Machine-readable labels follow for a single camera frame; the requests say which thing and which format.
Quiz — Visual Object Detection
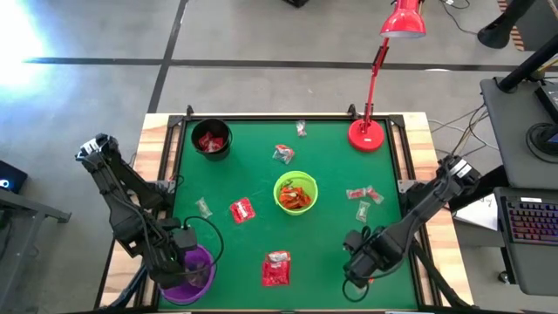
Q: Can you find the black device with light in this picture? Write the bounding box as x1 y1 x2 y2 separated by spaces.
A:
0 160 29 195

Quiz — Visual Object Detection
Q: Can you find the orange candy packet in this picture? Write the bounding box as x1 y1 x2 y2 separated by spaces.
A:
278 186 302 206
287 194 311 210

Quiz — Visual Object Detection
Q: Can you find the gray metal desk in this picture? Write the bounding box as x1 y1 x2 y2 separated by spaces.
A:
0 187 72 314

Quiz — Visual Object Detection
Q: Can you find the black table frame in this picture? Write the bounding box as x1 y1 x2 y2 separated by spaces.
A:
156 105 426 312

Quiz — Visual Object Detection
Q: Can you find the black stand pole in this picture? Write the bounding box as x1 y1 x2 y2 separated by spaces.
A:
498 34 558 93

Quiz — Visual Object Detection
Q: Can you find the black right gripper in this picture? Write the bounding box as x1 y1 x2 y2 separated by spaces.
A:
346 230 405 290

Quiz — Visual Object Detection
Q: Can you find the gray desk top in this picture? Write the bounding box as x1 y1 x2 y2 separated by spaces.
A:
479 76 558 191

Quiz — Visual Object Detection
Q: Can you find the green plastic bucket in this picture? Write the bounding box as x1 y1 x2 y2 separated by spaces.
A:
273 170 319 217

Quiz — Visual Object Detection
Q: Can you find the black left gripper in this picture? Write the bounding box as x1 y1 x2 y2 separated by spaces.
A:
141 226 187 289

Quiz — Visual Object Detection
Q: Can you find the clear wrapped green candy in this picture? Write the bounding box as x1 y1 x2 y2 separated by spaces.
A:
355 200 371 223

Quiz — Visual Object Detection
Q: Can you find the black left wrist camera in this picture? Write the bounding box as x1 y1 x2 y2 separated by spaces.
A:
173 226 200 252

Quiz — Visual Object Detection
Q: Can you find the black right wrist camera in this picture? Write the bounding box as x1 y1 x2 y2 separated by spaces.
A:
343 229 368 255

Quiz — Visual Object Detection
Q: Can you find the black stand base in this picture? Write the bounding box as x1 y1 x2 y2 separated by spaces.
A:
477 0 537 50

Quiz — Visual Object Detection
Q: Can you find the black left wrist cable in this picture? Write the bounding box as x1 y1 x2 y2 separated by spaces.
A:
182 215 225 276

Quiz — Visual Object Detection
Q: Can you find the large red candy bag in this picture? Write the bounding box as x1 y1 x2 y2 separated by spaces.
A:
262 260 291 288

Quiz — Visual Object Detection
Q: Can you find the white paper sheet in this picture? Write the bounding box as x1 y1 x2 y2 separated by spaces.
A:
453 191 500 232

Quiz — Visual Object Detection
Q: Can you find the black plastic bucket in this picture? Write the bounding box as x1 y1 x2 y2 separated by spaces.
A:
191 117 234 162

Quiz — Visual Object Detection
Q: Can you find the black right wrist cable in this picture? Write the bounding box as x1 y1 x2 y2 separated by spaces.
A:
341 261 376 304

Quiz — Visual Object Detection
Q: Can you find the black round base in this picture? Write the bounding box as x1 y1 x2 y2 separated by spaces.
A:
526 121 558 159

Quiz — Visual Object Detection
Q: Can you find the red desk lamp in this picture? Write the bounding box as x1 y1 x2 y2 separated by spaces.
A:
347 0 427 154

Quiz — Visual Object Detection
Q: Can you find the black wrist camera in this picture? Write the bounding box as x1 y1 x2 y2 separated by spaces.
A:
343 229 368 255
173 226 200 252

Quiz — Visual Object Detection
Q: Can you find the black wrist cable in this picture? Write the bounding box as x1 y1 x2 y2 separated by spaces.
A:
341 261 376 304
182 215 225 276

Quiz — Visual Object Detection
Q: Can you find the purple plastic bucket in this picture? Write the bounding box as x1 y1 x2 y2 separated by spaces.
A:
159 243 218 306

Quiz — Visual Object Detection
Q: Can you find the green table mat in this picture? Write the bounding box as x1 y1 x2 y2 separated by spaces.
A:
159 119 419 311

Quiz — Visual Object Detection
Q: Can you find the black computer keyboard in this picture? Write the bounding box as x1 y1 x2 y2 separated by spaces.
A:
493 186 558 297

